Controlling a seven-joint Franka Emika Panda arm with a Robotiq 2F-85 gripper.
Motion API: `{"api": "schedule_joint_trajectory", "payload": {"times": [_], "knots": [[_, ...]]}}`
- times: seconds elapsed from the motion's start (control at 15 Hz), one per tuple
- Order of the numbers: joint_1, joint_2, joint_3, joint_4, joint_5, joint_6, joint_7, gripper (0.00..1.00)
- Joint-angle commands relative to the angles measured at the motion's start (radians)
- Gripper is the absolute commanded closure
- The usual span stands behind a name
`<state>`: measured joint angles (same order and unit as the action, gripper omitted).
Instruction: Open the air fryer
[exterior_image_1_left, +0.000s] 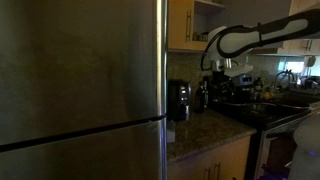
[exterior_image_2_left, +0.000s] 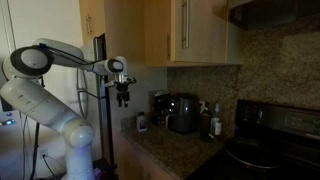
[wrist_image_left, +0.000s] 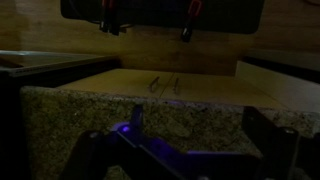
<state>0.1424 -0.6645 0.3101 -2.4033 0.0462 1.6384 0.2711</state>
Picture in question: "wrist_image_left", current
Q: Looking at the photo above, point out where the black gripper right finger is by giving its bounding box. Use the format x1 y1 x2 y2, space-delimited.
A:
241 105 300 180

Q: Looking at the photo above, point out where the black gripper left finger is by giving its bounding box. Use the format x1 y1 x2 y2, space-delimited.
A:
129 104 145 135

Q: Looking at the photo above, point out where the steel and black stove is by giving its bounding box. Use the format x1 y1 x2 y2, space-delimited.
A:
0 49 122 89

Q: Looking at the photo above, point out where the red and black clamp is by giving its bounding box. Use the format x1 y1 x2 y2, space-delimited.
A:
180 0 204 44
98 0 122 37

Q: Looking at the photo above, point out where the metal cabinet handle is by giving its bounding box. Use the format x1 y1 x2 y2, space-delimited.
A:
172 77 181 96
147 76 161 94

